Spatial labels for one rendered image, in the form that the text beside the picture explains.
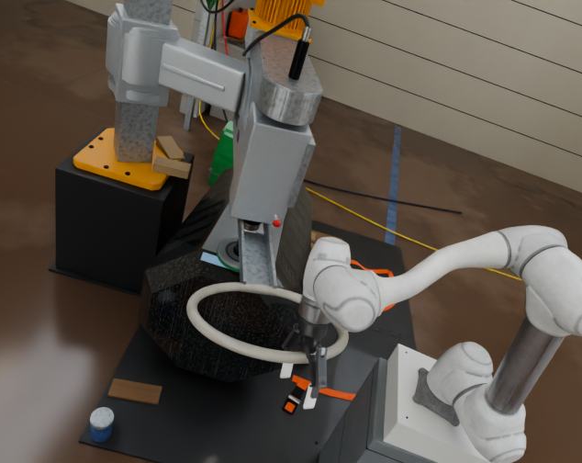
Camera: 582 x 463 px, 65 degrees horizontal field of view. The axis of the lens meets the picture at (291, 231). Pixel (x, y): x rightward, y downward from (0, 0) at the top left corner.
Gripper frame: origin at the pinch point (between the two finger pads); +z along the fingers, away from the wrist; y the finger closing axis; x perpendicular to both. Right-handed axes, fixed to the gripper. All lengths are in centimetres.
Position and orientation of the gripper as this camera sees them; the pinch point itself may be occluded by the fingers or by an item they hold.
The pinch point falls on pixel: (296, 388)
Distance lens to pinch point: 127.9
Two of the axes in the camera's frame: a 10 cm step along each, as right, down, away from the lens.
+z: -2.2, 9.5, 2.2
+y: -4.5, -3.0, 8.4
